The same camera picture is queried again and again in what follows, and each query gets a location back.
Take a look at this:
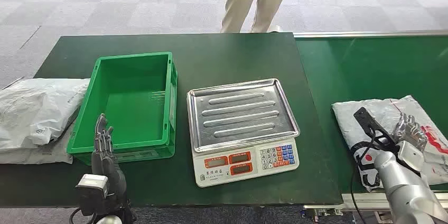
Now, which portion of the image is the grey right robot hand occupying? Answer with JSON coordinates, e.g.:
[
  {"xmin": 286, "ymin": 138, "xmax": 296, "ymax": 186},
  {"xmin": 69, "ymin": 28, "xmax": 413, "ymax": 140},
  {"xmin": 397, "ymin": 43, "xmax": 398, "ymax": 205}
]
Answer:
[{"xmin": 391, "ymin": 112, "xmax": 430, "ymax": 152}]

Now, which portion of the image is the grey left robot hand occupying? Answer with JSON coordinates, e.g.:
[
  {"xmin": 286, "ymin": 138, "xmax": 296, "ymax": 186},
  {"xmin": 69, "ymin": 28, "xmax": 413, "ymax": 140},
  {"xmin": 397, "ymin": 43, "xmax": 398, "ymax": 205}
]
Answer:
[{"xmin": 91, "ymin": 113, "xmax": 128, "ymax": 209}]

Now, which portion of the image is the white parcel with black print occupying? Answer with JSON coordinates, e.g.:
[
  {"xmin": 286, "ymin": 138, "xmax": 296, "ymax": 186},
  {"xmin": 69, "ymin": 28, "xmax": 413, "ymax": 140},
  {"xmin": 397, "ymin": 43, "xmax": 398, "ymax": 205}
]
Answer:
[{"xmin": 331, "ymin": 95, "xmax": 448, "ymax": 192}]

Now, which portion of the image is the flat pale plastic parcel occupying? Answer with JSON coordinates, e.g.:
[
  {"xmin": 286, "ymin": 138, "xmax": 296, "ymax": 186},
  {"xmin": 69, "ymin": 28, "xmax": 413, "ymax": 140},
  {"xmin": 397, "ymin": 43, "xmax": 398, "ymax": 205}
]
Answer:
[{"xmin": 0, "ymin": 124, "xmax": 76, "ymax": 165}]

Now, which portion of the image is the green conveyor belt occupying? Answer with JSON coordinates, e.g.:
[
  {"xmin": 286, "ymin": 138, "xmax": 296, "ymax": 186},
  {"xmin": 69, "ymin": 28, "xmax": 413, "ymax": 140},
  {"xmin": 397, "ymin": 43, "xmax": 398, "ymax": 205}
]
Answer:
[{"xmin": 295, "ymin": 35, "xmax": 448, "ymax": 193}]

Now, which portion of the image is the white crumpled plastic parcel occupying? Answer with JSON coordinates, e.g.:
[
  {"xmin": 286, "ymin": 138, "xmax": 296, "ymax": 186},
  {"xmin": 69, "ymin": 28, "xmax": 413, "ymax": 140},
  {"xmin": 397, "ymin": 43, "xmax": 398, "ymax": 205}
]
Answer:
[{"xmin": 0, "ymin": 78, "xmax": 91, "ymax": 151}]

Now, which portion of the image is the green plastic crate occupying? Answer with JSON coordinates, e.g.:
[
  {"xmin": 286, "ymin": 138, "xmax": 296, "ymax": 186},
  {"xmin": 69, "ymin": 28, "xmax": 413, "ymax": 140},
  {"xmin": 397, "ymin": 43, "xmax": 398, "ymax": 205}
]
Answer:
[{"xmin": 66, "ymin": 52, "xmax": 178, "ymax": 166}]

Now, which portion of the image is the white electronic weighing scale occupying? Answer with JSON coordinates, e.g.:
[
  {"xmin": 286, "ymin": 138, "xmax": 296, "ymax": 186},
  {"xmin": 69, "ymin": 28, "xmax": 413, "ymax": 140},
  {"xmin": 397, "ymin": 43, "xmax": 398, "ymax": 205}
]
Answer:
[{"xmin": 186, "ymin": 78, "xmax": 301, "ymax": 188}]

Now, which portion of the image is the dark green table board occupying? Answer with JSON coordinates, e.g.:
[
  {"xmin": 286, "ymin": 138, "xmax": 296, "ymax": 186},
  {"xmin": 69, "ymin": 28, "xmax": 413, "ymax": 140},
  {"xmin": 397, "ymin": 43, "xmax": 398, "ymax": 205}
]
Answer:
[{"xmin": 0, "ymin": 32, "xmax": 344, "ymax": 210}]

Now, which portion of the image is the person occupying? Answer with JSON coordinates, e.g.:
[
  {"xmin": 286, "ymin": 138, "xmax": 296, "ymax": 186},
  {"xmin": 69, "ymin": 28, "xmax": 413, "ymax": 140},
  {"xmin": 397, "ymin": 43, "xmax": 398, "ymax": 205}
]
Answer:
[{"xmin": 220, "ymin": 0, "xmax": 291, "ymax": 33}]

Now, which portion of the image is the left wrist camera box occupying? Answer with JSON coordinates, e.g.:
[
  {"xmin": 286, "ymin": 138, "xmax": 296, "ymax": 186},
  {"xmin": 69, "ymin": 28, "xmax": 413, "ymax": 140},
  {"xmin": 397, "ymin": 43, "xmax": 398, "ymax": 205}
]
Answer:
[{"xmin": 74, "ymin": 174, "xmax": 110, "ymax": 216}]

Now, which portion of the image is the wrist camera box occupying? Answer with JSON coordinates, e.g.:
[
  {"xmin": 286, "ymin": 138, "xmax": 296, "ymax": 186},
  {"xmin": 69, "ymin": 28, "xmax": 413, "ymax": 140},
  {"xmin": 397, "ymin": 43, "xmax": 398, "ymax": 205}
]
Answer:
[
  {"xmin": 74, "ymin": 174, "xmax": 110, "ymax": 216},
  {"xmin": 353, "ymin": 107, "xmax": 399, "ymax": 154}
]

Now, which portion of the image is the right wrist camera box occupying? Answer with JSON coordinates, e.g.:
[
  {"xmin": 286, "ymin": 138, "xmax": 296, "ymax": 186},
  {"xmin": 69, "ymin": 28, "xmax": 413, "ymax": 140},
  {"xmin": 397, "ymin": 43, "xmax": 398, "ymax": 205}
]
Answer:
[{"xmin": 353, "ymin": 107, "xmax": 399, "ymax": 154}]

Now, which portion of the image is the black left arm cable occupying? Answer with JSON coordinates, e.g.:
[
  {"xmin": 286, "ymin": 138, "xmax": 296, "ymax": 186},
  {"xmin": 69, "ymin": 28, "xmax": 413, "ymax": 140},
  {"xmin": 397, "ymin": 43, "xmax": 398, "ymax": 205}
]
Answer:
[{"xmin": 69, "ymin": 208, "xmax": 96, "ymax": 224}]

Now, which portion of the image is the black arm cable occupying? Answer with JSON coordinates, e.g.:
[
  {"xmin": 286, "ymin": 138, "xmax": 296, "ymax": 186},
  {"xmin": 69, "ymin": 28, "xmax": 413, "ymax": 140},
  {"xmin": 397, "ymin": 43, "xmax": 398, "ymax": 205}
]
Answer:
[
  {"xmin": 69, "ymin": 208, "xmax": 96, "ymax": 224},
  {"xmin": 351, "ymin": 129, "xmax": 378, "ymax": 224}
]

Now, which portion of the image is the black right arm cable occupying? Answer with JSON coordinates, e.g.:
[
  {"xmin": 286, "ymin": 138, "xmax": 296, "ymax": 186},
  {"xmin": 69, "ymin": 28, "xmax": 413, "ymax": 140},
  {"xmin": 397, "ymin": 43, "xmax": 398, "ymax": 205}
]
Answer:
[{"xmin": 351, "ymin": 129, "xmax": 378, "ymax": 224}]

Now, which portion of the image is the aluminium conveyor side rail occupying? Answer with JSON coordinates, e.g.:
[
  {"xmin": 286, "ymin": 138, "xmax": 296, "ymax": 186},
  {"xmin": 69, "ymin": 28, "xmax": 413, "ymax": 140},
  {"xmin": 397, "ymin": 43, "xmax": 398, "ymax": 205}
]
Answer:
[
  {"xmin": 301, "ymin": 191, "xmax": 448, "ymax": 223},
  {"xmin": 293, "ymin": 30, "xmax": 448, "ymax": 39}
]

